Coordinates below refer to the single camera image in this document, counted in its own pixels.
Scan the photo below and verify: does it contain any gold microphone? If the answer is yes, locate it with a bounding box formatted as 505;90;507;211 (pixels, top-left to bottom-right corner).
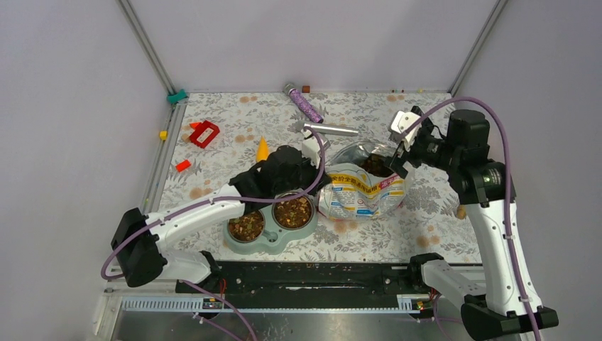
456;205;466;220

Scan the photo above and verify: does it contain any silver metal microphone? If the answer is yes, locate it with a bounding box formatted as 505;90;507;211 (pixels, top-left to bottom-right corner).
297;121;359;136

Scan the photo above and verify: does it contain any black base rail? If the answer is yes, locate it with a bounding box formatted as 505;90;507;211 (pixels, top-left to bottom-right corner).
199;261;434;310

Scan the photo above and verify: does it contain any floral table mat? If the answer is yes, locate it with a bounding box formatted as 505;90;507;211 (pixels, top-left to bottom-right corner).
154;92;481;264

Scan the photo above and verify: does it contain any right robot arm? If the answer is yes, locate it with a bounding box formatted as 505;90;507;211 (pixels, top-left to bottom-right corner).
389;107;559;340

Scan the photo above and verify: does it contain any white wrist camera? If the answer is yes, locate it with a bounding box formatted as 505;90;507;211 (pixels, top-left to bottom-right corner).
388;111;421;151
301;134;331;168

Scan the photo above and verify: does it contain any pet food bag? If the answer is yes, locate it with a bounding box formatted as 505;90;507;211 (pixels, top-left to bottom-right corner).
317;140;415;221

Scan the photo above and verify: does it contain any small orange-red block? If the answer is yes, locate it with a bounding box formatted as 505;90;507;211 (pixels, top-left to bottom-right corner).
175;159;192;173

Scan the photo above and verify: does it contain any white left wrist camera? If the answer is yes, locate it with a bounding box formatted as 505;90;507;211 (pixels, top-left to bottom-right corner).
301;134;331;168

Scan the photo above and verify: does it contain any purple glitter microphone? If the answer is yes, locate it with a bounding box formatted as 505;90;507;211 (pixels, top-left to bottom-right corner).
283;83;324;123

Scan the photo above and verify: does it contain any yellow plastic scoop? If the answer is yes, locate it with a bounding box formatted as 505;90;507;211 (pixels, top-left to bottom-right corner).
256;136;269;163

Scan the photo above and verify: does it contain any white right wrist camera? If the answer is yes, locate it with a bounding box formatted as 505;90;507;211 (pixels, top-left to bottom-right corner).
388;111;421;151

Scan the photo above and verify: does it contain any green double pet bowl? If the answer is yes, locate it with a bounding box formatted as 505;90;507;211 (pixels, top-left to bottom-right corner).
223;195;318;255

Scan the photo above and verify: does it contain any teal corner clip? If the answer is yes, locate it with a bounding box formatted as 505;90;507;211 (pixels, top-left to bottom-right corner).
166;89;188;105

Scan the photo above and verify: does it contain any red plastic block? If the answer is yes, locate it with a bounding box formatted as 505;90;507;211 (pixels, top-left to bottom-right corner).
190;120;220;149

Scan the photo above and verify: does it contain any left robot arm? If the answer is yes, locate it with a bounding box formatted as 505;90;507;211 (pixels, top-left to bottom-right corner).
102;146;332;292

